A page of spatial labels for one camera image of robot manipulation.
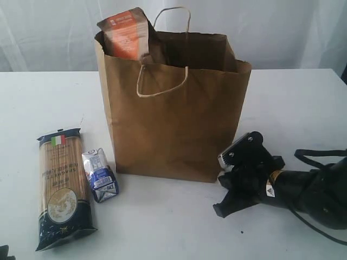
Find brown pouch orange label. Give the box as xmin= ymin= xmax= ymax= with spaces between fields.
xmin=97 ymin=7 xmax=166 ymax=64

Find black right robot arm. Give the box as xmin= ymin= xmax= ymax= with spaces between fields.
xmin=213 ymin=131 xmax=346 ymax=230

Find spaghetti packet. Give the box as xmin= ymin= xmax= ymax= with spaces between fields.
xmin=36 ymin=128 xmax=97 ymax=251

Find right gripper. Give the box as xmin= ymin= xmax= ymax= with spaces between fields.
xmin=213 ymin=131 xmax=285 ymax=218

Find small milk carton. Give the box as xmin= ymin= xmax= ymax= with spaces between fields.
xmin=82 ymin=148 xmax=119 ymax=203

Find brown paper bag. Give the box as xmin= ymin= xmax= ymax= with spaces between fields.
xmin=94 ymin=22 xmax=252 ymax=183

